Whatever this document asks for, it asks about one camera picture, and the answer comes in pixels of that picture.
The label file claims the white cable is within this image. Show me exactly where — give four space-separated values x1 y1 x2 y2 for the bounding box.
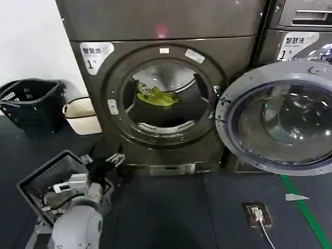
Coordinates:
259 219 278 249

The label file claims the white plug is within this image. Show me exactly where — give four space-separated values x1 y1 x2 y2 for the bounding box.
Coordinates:
250 205 264 222

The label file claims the grey plastic laundry basket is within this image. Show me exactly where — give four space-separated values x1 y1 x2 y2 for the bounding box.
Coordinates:
17 149 115 229

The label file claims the black plastic laundry basket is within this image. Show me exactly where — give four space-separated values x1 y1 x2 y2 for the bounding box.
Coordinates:
0 79 68 130

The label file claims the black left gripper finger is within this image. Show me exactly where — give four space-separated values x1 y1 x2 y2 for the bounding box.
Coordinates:
80 146 95 164
105 145 126 168

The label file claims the cream bin with black handle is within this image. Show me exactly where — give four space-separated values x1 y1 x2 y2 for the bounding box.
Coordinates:
63 96 103 135

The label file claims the round glass dryer door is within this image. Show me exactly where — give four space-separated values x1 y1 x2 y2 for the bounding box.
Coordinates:
215 61 332 177

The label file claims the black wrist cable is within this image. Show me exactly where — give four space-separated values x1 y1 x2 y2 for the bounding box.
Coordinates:
38 184 63 208

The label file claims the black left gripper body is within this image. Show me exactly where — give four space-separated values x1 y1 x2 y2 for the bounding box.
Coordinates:
87 158 115 185

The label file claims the grey dryer with round opening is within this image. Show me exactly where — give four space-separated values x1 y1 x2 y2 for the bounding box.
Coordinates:
55 0 270 177

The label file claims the black floor socket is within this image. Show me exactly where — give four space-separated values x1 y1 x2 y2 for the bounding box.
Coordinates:
242 202 274 229

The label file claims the green floor tape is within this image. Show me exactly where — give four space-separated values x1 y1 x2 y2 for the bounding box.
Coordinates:
279 174 332 249

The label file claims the grey washing machine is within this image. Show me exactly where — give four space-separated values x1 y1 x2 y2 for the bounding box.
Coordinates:
255 27 332 173

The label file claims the white arrow floor sticker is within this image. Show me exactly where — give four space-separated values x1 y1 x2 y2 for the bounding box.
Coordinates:
285 193 310 202

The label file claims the grey machine with drawer handle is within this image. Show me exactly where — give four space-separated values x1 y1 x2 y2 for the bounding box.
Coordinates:
268 0 332 30

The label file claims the yellow-green garment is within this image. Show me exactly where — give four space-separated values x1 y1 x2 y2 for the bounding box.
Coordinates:
136 81 182 107

